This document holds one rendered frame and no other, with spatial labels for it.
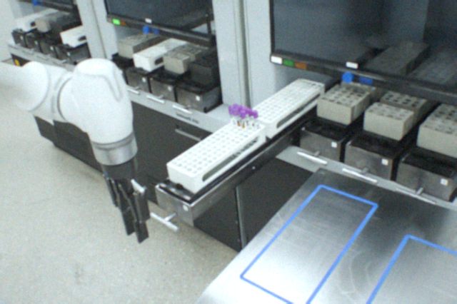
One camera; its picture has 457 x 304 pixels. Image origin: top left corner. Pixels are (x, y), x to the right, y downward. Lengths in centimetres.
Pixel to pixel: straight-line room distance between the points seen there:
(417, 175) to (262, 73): 59
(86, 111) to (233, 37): 76
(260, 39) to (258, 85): 16
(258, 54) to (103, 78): 73
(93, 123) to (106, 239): 147
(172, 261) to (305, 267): 125
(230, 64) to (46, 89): 79
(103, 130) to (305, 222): 48
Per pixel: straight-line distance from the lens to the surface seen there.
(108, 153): 96
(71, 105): 95
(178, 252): 218
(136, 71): 191
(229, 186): 123
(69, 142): 282
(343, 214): 107
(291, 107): 140
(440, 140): 130
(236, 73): 161
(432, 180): 127
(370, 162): 132
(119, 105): 91
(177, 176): 118
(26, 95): 99
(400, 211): 110
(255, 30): 149
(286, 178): 154
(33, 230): 256
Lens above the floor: 153
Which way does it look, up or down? 33 degrees down
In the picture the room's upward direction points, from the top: 6 degrees counter-clockwise
